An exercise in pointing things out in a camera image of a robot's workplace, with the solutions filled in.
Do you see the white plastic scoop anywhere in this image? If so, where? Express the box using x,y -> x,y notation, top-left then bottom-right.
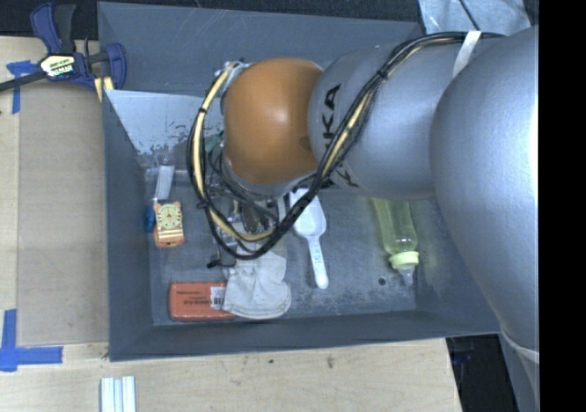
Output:
289,190 -> 331,290

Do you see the white cloth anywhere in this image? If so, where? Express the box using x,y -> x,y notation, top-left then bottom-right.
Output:
221,249 -> 293,321

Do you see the orange toy clock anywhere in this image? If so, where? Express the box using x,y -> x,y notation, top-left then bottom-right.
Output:
153,201 -> 186,248

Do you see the clear plastic bottle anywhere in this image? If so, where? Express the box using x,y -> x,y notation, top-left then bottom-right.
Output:
154,156 -> 178,203

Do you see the orange flat block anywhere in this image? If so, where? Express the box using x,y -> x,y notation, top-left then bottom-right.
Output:
168,281 -> 240,322

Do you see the yellow baby bottle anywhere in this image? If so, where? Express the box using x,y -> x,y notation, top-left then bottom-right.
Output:
371,197 -> 421,287

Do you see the pale wood flat board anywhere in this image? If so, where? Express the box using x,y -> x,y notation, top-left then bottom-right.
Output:
16,83 -> 111,348

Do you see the grey metal bin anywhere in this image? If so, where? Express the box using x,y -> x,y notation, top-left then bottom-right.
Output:
96,1 -> 505,363

